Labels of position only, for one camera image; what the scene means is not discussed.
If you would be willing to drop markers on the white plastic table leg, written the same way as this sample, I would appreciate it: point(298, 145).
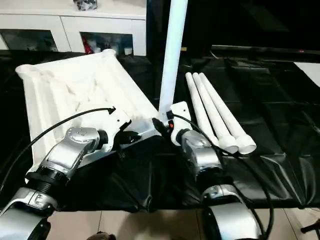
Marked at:
point(221, 102)
point(173, 50)
point(209, 102)
point(197, 102)

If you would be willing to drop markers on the white plastic table top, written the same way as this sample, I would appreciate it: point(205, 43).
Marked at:
point(75, 90)

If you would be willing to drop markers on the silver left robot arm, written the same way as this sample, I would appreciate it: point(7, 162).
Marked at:
point(65, 155)

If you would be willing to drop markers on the black work mat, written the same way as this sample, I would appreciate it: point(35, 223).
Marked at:
point(150, 185)

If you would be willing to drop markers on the black left robot foot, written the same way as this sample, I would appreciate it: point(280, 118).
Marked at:
point(102, 237)

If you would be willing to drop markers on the white cabinet with glass doors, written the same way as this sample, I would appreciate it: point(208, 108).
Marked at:
point(65, 27)

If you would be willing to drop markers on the black furniture with yellow label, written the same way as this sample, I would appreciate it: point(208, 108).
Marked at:
point(250, 22)

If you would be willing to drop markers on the dark tangled bundle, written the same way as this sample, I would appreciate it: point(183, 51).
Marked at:
point(86, 4)

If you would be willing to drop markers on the black metal stand leg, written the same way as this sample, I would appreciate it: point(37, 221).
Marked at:
point(311, 226)

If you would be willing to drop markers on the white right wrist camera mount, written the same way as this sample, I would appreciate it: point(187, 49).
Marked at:
point(179, 112)

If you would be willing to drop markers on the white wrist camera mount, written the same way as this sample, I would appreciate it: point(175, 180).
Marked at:
point(119, 120)
point(179, 112)

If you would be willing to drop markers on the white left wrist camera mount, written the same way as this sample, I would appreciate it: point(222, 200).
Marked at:
point(119, 120)

